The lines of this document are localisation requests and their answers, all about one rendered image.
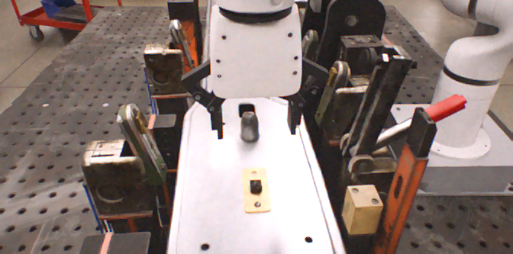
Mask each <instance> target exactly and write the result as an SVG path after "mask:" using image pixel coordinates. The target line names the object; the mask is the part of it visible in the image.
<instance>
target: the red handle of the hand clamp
mask: <svg viewBox="0 0 513 254"><path fill-rule="evenodd" d="M466 103H467V100H466V99H465V97H464V96H463V95H461V96H459V95H458V94H454V95H451V96H450V97H448V98H445V99H444V100H442V101H439V102H437V103H436V104H434V105H432V106H430V107H429V108H426V109H425V111H426V112H427V113H428V114H429V115H430V117H431V118H432V120H433V121H434V122H435V123H436V122H438V121H441V120H443V119H444V118H446V117H449V116H450V115H453V114H455V113H458V112H460V111H462V110H464V109H466V106H465V104H466ZM411 119H412V117H410V118H409V119H407V120H406V121H403V122H401V123H399V124H396V125H395V126H393V127H390V128H389V129H387V130H386V131H383V132H382V133H380V135H379V138H378V140H377V142H376V145H375V147H374V149H373V152H375V151H377V150H379V149H381V148H383V147H385V146H388V145H389V144H391V143H394V142H395V141H397V140H400V139H401V138H403V137H406V136H407V135H408V129H409V127H410V124H411ZM355 147H356V145H354V146H352V147H351V148H349V152H350V155H351V156H352V155H353V151H354V150H355Z"/></svg>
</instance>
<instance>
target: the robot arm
mask: <svg viewBox="0 0 513 254"><path fill-rule="evenodd" d="M294 1H295V0H215V3H216V5H215V6H214V7H213V9H212V13H211V33H210V44H211V59H209V60H207V61H205V63H203V64H201V65H200V66H197V67H196V68H194V69H193V70H191V71H189V72H187V73H186V74H185V75H183V76H182V81H181V83H182V85H183V86H184V87H185V89H186V90H187V91H188V92H189V93H190V94H191V95H192V98H193V100H194V101H196V102H198V103H199V104H200V105H201V106H204V107H205V108H207V111H208V113H209V114H210V115H211V129H212V130H217V133H218V140H223V139H224V138H223V117H222V104H223V103H224V102H225V100H226V99H239V98H270V97H283V95H287V97H288V98H289V100H288V114H287V124H288V126H289V132H290V134H291V136H296V127H297V126H300V125H301V119H302V109H303V108H305V106H306V103H307V102H308V101H310V100H312V99H313V97H314V96H316V94H317V93H318V92H319V88H320V87H322V85H323V84H324V83H325V82H326V81H327V79H328V78H329V74H328V72H327V70H326V69H325V68H323V67H321V66H319V65H318V64H316V63H315V62H313V61H311V60H309V59H307V58H304V57H303V56H302V50H301V33H300V23H299V16H298V9H297V5H296V4H295V3H294ZM441 1H442V3H443V5H444V7H445V8H446V9H447V10H448V11H450V12H451V13H453V14H455V15H457V16H460V17H462V18H468V19H470V20H474V21H478V22H481V23H484V24H489V25H492V26H495V27H497V28H498V33H497V34H493V35H487V36H478V37H466V38H463V39H459V40H457V41H455V42H454V43H452V44H451V45H450V48H449V50H448V51H447V55H446V58H445V60H444V64H443V67H442V70H441V73H440V77H439V78H438V80H437V85H436V88H435V90H434V94H433V98H432V100H431V105H430V106H432V105H434V104H436V103H437V102H439V101H442V100H444V99H445V98H448V97H450V96H451V95H454V94H458V95H459V96H461V95H463V96H464V97H465V99H466V100H467V103H466V104H465V106H466V109H464V110H462V111H460V112H458V113H455V114H453V115H450V116H449V117H446V118H444V119H443V120H441V121H438V122H436V123H435V124H436V126H437V133H436V136H435V138H434V142H433V144H432V146H431V150H430V153H433V154H435V156H439V157H442V158H445V159H451V160H456V161H471V160H477V159H480V158H482V157H484V156H485V155H486V154H487V153H488V152H489V150H490V147H491V140H490V137H489V136H488V135H487V133H486V132H485V131H484V130H483V129H482V126H483V120H484V118H485V116H486V113H487V111H488V109H489V108H490V106H491V103H492V100H493V98H494V96H495V93H496V91H497V89H498V86H499V83H500V81H501V79H502V77H503V75H504V74H505V70H506V69H507V67H508V64H509V63H510V61H511V59H512V58H513V0H441ZM302 71H303V72H305V73H308V74H309V75H310V76H313V77H312V79H311V81H309V82H306V83H305V84H304V85H303V86H302V87H301V88H300V84H301V75H302ZM210 75H211V80H212V86H213V89H212V90H211V92H209V91H207V90H206V89H205V88H202V87H201V86H200V85H199V84H198V82H199V81H200V80H202V79H204V78H206V77H208V76H210Z"/></svg>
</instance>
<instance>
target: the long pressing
mask: <svg viewBox="0 0 513 254"><path fill-rule="evenodd" d="M215 5H216V3H215V0H207V3H206V13H205V32H204V42H203V52H202V64H203V63H205V61H207V60H209V59H211V44H210V33H211V13H212V9H213V7H214V6H215ZM248 104H251V105H253V106H254V110H255V114H256V116H257V117H258V121H259V138H258V139H257V140H255V141H253V142H247V141H244V140H242V139H241V137H240V135H241V130H240V122H241V117H240V109H239V107H240V106H241V105H248ZM287 114H288V102H287V101H286V100H283V99H281V98H278V97H270V98H239V99H226V100H225V102H224V103H223V104H222V117H223V123H225V124H224V125H223V138H224V139H223V140H218V133H217V130H212V129H211V115H210V114H209V113H208V111H207V108H205V107H204V106H201V105H200V104H199V103H198V102H195V103H194V105H193V106H191V108H190V109H189V110H188V111H187V112H186V115H185V117H184V121H183V127H182V139H181V144H180V151H179V161H178V168H177V174H176V179H175V185H174V191H173V202H172V209H171V214H170V221H169V232H168V238H167V244H166V254H349V252H348V249H347V247H346V245H345V242H344V238H343V235H342V232H341V229H340V225H339V223H338V219H337V215H336V213H335V210H334V206H333V203H332V200H331V198H330V196H329V193H328V190H327V186H326V184H325V181H324V176H323V174H322V171H321V167H320V164H319V161H318V158H317V154H316V152H315V148H314V145H313V142H312V140H311V136H310V133H309V130H308V128H307V125H306V123H305V119H304V116H303V113H302V119H301V125H300V126H297V127H296V136H291V134H290V132H289V126H288V124H287ZM257 167H264V168H265V169H266V175H267V181H268V186H269V196H270V203H272V210H271V211H270V212H263V213H250V214H248V213H246V212H245V211H244V191H243V179H242V169H244V168H257ZM306 237H311V238H312V242H311V243H307V242H306V241H305V238H306ZM204 244H208V245H209V248H208V250H207V251H203V250H202V245H204Z"/></svg>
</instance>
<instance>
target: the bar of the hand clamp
mask: <svg viewBox="0 0 513 254"><path fill-rule="evenodd" d="M358 66H359V68H360V69H361V71H362V72H364V73H370V72H372V71H373V74H372V76H371V79H370V81H369V84H368V87H367V89H366V93H365V95H364V97H363V101H361V104H360V107H359V110H358V112H357V115H356V117H355V120H354V122H353V126H352V128H351V130H350V135H349V137H348V139H347V142H346V145H345V147H344V151H343V153H342V154H343V157H351V159H352V158H353V157H355V156H357V155H363V154H366V155H370V156H371V154H372V152H373V149H374V147H375V145H376V142H377V140H378V138H379V135H380V133H381V131H382V127H383V125H385V123H386V120H387V118H388V116H389V113H390V111H391V110H392V106H393V105H394V102H395V99H396V97H397V94H398V92H399V89H400V88H401V86H402V83H403V82H404V81H405V77H406V76H407V73H408V71H409V70H410V69H415V68H416V67H417V61H414V60H412V58H411V57H410V56H409V55H408V54H407V53H406V52H405V51H404V50H403V49H402V47H401V46H398V45H391V46H386V45H384V46H383V48H382V52H381V53H380V54H379V55H378V56H377V55H376V52H375V50H374V49H373V48H368V47H367V48H365V49H364V50H363V51H362V52H361V54H360V58H358ZM374 67H375V68H374ZM354 145H356V147H355V150H354V151H353V155H352V156H351V155H350V152H349V148H351V147H352V146H354ZM351 159H350V160H351Z"/></svg>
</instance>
